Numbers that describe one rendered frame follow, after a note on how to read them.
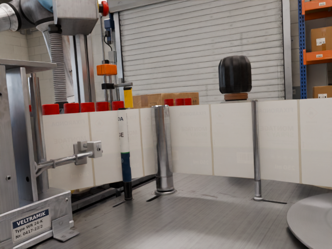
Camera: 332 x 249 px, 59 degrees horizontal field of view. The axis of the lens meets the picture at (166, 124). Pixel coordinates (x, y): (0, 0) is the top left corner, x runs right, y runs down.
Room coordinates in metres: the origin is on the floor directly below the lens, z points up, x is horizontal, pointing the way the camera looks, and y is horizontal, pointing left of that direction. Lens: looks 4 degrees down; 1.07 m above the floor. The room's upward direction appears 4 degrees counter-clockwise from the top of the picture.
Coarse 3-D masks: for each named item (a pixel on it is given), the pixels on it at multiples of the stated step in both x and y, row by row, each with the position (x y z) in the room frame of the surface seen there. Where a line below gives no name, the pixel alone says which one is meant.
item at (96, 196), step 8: (144, 176) 0.78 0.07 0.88; (152, 176) 0.81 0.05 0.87; (136, 184) 0.76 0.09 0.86; (144, 184) 0.78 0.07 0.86; (104, 192) 0.65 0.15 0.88; (112, 192) 0.67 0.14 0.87; (80, 200) 0.61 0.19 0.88; (88, 200) 0.61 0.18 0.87; (96, 200) 0.63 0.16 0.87; (104, 200) 0.65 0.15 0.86; (72, 208) 0.58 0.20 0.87; (80, 208) 0.60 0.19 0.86; (88, 208) 0.61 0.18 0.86
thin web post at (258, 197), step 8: (256, 104) 0.53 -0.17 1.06; (256, 112) 0.53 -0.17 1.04; (256, 120) 0.53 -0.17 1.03; (256, 128) 0.53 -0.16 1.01; (256, 136) 0.53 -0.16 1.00; (256, 144) 0.53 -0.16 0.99; (256, 152) 0.53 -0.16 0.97; (256, 160) 0.53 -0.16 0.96; (256, 168) 0.53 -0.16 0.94; (256, 176) 0.53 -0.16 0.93; (256, 184) 0.53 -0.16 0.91; (256, 192) 0.53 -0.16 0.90; (256, 200) 0.53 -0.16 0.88
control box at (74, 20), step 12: (60, 0) 0.70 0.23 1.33; (72, 0) 0.71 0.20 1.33; (84, 0) 0.72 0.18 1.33; (96, 0) 0.74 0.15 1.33; (60, 12) 0.70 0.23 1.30; (72, 12) 0.71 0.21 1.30; (84, 12) 0.72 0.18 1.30; (96, 12) 0.74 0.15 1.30; (60, 24) 0.75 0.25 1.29; (72, 24) 0.76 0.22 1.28; (84, 24) 0.76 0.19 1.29
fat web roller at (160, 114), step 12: (156, 108) 0.60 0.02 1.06; (168, 108) 0.62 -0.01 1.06; (156, 120) 0.60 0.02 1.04; (168, 120) 0.61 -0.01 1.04; (156, 132) 0.60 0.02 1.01; (168, 132) 0.61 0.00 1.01; (156, 144) 0.60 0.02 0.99; (168, 144) 0.61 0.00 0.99; (156, 156) 0.61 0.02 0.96; (168, 156) 0.60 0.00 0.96; (156, 168) 0.61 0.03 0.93; (168, 168) 0.60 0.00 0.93; (156, 180) 0.61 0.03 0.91; (168, 180) 0.60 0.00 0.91; (156, 192) 0.61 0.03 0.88; (168, 192) 0.60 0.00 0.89
